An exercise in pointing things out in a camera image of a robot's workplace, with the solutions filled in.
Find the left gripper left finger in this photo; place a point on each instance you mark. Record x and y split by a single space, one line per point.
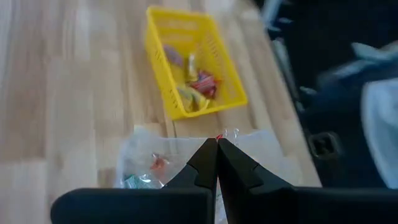
140 207

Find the purple candy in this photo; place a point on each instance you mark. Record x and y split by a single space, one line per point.
172 56

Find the black aluminium table frame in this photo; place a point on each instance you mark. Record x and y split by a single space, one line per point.
325 145

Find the teal candy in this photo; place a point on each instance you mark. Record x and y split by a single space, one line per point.
136 182

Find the pale yellow candy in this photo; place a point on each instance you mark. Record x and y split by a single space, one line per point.
192 67

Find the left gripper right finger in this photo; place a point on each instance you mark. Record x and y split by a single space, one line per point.
295 207

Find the clear plastic bin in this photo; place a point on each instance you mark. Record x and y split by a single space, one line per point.
264 155

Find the yellow plastic basket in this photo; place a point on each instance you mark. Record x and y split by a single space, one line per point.
224 43

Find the red candy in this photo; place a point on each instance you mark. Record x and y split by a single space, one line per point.
205 85
158 162
228 133

